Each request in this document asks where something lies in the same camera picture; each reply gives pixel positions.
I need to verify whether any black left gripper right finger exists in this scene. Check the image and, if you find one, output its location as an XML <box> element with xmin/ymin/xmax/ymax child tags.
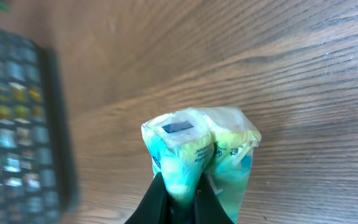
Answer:
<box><xmin>194</xmin><ymin>174</ymin><xmax>234</xmax><ymax>224</ymax></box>

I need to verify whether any grey plastic mesh basket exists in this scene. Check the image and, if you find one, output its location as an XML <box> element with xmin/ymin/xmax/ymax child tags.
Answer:
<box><xmin>0</xmin><ymin>29</ymin><xmax>80</xmax><ymax>223</ymax></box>

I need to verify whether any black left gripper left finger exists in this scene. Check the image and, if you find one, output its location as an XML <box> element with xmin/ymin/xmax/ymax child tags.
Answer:
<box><xmin>125</xmin><ymin>172</ymin><xmax>168</xmax><ymax>224</ymax></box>

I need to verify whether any small teal tissue pack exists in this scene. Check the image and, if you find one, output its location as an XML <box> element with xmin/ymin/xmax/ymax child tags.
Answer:
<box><xmin>141</xmin><ymin>106</ymin><xmax>262</xmax><ymax>223</ymax></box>

